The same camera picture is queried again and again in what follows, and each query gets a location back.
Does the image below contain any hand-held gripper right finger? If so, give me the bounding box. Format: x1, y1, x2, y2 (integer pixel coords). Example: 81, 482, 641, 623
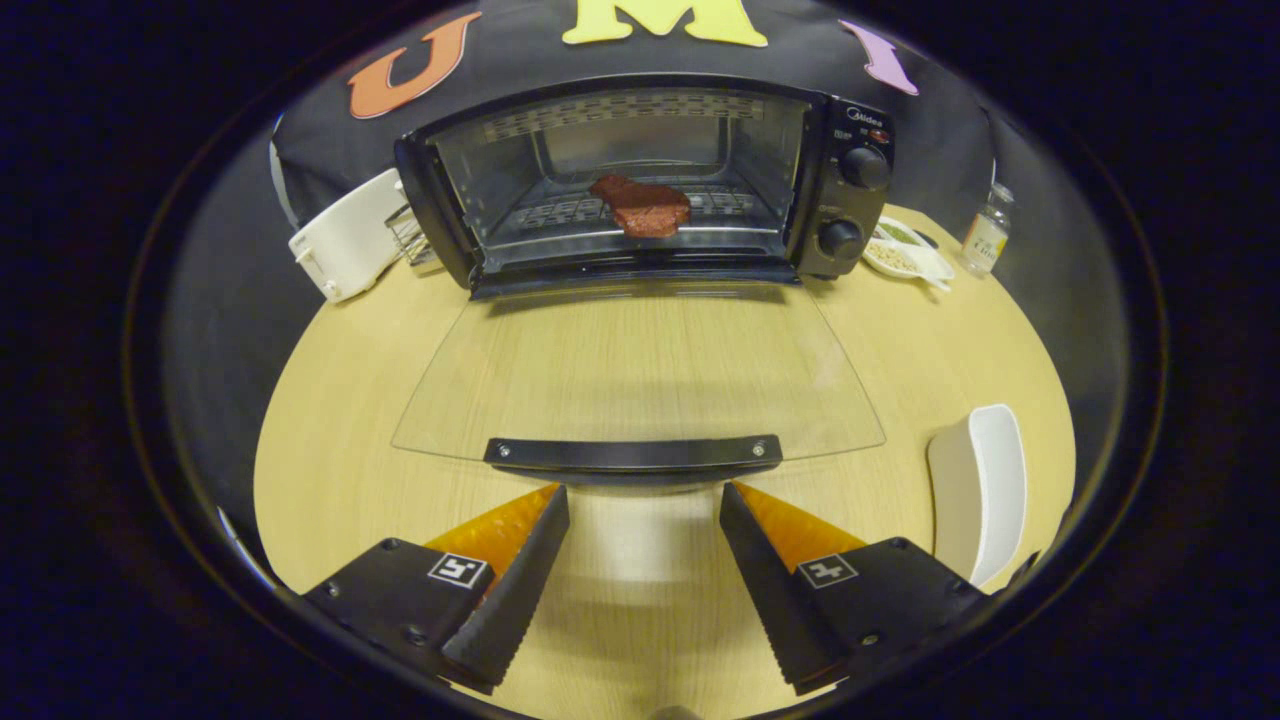
719, 481, 986, 696

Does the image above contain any white divided dish with beans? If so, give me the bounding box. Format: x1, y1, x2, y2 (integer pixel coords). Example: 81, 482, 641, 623
862, 215, 956, 293

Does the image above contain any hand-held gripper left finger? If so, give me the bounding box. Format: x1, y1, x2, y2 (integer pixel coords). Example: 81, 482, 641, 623
303, 484, 571, 696

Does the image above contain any white bread toaster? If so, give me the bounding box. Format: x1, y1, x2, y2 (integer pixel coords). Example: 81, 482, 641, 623
288, 167, 411, 304

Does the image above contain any black toaster oven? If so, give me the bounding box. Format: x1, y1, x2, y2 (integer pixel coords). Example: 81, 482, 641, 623
392, 72, 896, 489

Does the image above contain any white rectangular tray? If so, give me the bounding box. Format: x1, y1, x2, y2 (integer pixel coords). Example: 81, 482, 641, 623
926, 404, 1029, 589

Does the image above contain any clear bottle with yellow label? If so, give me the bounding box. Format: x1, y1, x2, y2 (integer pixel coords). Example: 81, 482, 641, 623
961, 182, 1015, 278

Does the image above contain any metal wire rack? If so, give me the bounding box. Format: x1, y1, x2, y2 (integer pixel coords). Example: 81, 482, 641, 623
385, 203, 436, 267

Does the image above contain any red meat piece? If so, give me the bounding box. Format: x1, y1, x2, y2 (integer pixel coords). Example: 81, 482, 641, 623
588, 175, 693, 239

